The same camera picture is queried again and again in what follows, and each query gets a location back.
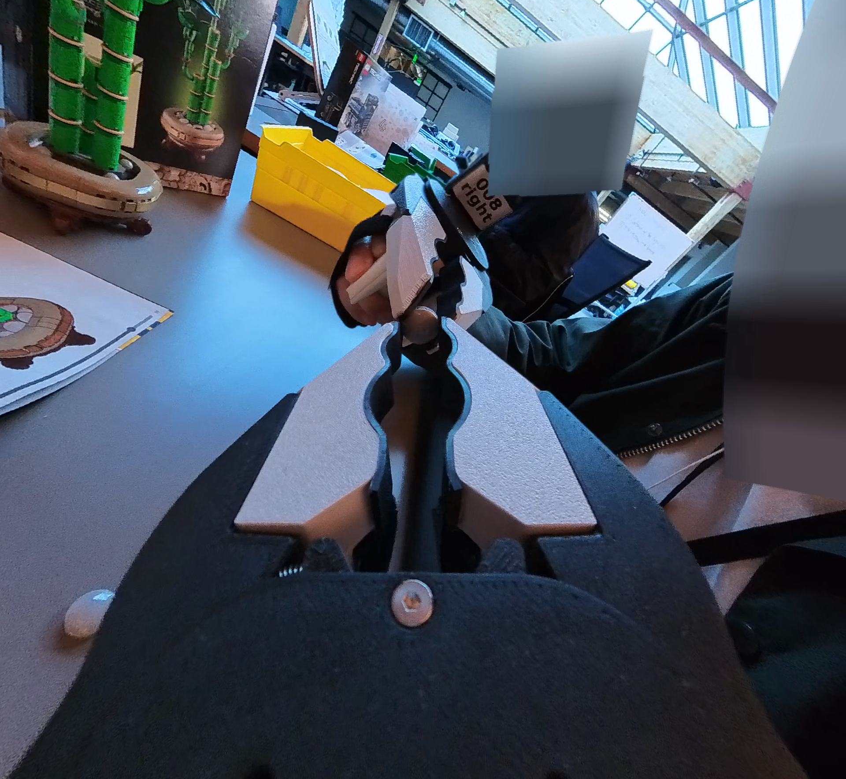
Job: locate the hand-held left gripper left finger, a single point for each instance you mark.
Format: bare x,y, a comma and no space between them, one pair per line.
317,455

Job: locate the black toy set box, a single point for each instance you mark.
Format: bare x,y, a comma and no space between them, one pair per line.
343,85

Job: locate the person's dark jacket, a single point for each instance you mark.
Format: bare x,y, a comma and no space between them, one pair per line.
786,693

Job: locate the green brick bamboo model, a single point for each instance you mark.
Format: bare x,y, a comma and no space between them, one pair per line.
112,98

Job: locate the person's right forearm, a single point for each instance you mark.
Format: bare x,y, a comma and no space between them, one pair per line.
595,356

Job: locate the yellow plastic bin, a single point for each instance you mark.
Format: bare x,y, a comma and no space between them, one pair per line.
310,197

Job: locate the dark blue chair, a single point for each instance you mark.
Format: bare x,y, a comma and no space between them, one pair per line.
608,270

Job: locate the green plastic bin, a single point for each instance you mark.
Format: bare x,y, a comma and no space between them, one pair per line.
403,168

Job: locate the white sign board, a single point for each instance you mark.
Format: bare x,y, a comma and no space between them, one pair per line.
648,234

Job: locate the bamboo set box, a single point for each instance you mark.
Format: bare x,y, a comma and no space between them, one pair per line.
258,12

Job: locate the small white pebble brick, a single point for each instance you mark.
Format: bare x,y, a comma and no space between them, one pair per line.
88,612

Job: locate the person's right hand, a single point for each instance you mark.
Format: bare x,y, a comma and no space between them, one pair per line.
377,315

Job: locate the building instruction booklet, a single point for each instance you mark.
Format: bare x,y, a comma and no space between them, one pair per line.
99,329

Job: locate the grey desk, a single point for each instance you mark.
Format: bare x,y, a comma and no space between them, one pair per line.
198,329

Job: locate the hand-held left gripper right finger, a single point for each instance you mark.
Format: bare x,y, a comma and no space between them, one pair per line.
522,455

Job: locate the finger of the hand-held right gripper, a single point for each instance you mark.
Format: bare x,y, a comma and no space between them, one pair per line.
411,263
477,296

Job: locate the white patterned box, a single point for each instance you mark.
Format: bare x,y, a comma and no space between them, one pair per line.
390,115

